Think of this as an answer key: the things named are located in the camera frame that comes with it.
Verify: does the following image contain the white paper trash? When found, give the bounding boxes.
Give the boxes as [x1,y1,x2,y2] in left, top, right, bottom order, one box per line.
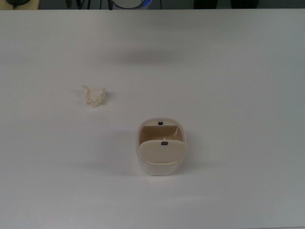
[81,85,107,108]

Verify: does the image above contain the cream hinged bin lid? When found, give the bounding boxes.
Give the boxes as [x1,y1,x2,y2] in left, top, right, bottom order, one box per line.
[139,139,189,164]

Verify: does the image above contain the small white bin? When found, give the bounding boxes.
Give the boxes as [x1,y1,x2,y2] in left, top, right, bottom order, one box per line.
[136,117,189,177]

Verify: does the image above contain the dark round object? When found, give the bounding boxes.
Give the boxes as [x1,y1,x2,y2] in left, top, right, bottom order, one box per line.
[6,0,30,6]

